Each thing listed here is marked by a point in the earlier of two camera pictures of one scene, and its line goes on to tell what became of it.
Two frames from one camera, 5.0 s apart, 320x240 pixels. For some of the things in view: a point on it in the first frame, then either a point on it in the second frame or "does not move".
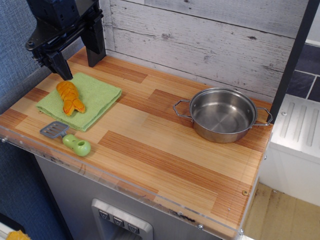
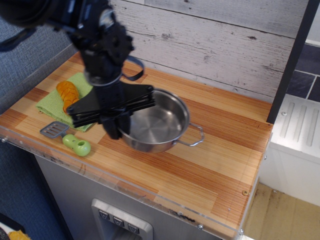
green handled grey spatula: [79, 147] does not move
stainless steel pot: [222, 115] -> [158, 127]
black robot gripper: [58, 21] -> [108, 101]
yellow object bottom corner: [17, 235] does not move
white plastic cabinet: [292, 164] does not move
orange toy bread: [69, 94] does not move
